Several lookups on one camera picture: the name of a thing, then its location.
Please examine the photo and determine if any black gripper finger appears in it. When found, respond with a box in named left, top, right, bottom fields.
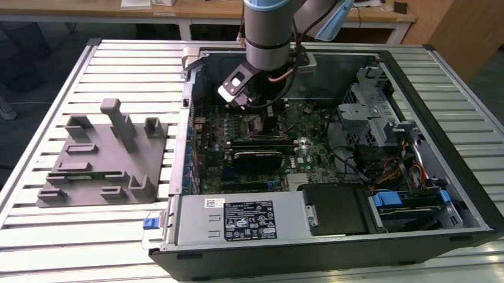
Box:
left=263, top=111, right=280, bottom=136

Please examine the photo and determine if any CPU socket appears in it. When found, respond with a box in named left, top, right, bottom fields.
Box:
left=245, top=114, right=288, bottom=140

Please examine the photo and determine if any black graphics card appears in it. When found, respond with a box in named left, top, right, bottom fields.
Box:
left=232, top=150, right=285, bottom=175

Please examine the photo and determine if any green motherboard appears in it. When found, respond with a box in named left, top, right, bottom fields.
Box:
left=189, top=100, right=340, bottom=195

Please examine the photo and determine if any silver chipset heatsink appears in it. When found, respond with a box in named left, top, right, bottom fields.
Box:
left=288, top=173, right=313, bottom=193

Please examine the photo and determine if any grey metal drive cage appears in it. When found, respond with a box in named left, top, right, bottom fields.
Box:
left=337, top=66, right=400, bottom=148

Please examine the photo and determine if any grey case hinge latch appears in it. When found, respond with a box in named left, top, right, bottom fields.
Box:
left=181, top=47, right=202, bottom=80

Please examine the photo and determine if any grey power supply with label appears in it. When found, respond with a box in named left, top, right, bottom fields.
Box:
left=173, top=193, right=319, bottom=248

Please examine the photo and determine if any blue disk carrier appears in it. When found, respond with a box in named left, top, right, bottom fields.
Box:
left=372, top=188, right=452, bottom=233

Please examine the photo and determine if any grey parts rack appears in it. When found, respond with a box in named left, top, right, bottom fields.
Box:
left=35, top=98, right=170, bottom=209

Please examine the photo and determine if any black open PC case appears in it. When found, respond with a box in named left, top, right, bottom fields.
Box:
left=148, top=45, right=504, bottom=282

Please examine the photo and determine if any large white box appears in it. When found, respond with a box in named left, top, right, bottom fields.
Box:
left=121, top=0, right=153, bottom=11

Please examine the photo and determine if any green RAM stick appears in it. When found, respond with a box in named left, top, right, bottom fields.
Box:
left=62, top=172, right=118, bottom=180

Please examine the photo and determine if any wooden cabinet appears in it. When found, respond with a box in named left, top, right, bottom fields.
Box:
left=404, top=0, right=504, bottom=85

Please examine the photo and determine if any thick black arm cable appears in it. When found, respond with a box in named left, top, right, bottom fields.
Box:
left=252, top=0, right=343, bottom=107

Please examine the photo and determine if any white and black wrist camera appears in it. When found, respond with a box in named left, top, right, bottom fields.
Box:
left=218, top=62, right=263, bottom=110

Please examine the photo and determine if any grey wrist bracket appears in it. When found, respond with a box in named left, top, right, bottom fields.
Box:
left=293, top=51, right=317, bottom=74

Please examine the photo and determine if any coloured power wire bundle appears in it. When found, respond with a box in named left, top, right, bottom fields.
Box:
left=370, top=138, right=431, bottom=191

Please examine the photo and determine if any wooden desk with white frame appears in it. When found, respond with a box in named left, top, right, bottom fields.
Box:
left=0, top=0, right=419, bottom=45

